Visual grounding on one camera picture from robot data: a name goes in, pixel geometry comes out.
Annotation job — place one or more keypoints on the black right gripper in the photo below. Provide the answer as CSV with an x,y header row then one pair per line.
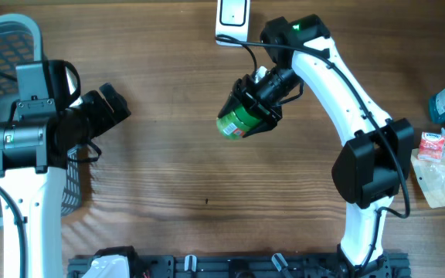
x,y
271,113

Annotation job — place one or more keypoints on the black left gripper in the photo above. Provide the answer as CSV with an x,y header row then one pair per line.
x,y
93,100

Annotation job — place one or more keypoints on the green lid jar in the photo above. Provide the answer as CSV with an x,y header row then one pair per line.
x,y
237,123

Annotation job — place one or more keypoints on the red tissue packet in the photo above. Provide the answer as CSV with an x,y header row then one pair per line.
x,y
431,147

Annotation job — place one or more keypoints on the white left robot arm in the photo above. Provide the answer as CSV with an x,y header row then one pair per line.
x,y
50,118

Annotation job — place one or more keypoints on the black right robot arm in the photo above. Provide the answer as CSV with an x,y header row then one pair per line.
x,y
373,164

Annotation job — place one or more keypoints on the white barcode scanner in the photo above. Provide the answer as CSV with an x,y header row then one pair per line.
x,y
233,19

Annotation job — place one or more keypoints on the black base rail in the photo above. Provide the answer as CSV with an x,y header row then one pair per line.
x,y
125,262

